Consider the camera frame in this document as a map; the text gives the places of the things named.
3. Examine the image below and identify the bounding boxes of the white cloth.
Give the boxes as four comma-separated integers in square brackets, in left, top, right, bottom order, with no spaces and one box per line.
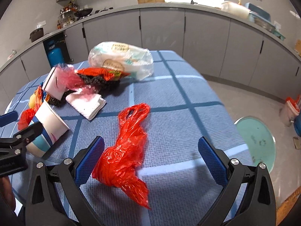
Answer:
[66,93,106,121]

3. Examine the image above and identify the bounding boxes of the pink translucent plastic bag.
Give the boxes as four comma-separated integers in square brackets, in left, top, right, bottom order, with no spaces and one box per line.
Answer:
[55,64,97,94]

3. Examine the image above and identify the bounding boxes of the dark knitted mesh scrubber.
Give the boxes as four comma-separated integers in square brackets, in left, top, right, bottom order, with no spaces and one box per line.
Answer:
[43,74,120,107]

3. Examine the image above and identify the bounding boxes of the white plastic basin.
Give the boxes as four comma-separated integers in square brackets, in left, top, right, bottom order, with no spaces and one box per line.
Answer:
[221,1,250,19]

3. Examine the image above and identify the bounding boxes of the spice bottle rack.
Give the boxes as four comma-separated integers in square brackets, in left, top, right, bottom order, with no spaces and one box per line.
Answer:
[57,0,78,29]

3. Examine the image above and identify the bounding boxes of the white bucket red lid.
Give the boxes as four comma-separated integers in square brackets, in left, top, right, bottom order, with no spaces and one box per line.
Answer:
[279,94,300,127]

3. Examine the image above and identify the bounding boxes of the person's left hand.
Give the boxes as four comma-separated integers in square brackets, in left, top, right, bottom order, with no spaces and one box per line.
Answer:
[0,176,16,211]

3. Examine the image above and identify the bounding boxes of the red plastic bag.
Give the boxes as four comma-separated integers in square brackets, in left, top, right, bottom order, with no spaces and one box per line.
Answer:
[91,103,150,209]

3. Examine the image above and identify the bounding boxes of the black wok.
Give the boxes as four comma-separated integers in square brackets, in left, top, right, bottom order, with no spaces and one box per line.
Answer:
[74,8,93,18]

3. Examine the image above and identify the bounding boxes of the blue dish rack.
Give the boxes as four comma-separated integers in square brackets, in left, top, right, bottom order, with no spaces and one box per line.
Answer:
[244,3,285,41]

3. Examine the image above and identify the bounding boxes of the dark cooking pot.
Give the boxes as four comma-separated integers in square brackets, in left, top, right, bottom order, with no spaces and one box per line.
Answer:
[30,27,44,42]

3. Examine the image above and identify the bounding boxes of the grey kitchen cabinets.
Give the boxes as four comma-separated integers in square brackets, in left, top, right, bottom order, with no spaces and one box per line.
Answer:
[1,3,300,101]

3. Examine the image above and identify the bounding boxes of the orange red snack wrapper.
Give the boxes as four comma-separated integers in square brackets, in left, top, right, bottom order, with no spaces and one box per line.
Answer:
[75,67,130,81]

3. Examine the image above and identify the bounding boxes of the clear bag with paper packaging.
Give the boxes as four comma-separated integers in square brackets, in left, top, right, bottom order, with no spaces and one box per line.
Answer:
[88,41,154,81]

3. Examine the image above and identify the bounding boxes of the yellow sponge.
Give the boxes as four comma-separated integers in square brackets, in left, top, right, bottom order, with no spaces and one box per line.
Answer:
[29,94,39,109]

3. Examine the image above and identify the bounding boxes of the teal trash bin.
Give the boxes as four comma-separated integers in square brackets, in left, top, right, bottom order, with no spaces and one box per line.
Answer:
[234,116,276,172]

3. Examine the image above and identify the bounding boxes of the blue checked tablecloth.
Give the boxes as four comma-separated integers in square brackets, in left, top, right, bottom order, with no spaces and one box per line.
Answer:
[0,50,255,226]

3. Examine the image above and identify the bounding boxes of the paper cup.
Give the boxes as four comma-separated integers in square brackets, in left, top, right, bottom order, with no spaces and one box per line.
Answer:
[27,101,69,158]

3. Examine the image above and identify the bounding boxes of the blue gas cylinder under counter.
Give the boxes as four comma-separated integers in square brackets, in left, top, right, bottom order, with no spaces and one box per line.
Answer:
[47,40,65,67]

